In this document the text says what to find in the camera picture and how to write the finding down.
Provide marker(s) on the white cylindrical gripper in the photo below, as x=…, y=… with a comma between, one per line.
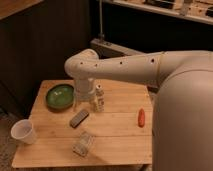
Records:
x=84, y=90

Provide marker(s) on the clear plastic snack packet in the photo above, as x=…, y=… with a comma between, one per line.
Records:
x=81, y=146

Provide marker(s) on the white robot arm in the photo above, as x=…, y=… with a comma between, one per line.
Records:
x=182, y=127

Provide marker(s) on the green ceramic bowl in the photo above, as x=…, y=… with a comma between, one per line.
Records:
x=60, y=96

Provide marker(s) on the white paper cup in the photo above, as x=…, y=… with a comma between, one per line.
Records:
x=24, y=131

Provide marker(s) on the orange red carrot toy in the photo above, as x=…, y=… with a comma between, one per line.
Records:
x=141, y=118

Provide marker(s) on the cluttered background shelf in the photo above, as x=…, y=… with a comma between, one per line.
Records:
x=194, y=10

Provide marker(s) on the metal vertical pole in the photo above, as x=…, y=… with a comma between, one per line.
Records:
x=101, y=34

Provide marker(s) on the small clear labelled bottle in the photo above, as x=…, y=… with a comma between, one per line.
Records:
x=99, y=100

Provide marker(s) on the grey metal base beam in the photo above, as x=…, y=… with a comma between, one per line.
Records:
x=107, y=50

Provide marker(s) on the wooden table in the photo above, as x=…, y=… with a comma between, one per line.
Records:
x=117, y=138

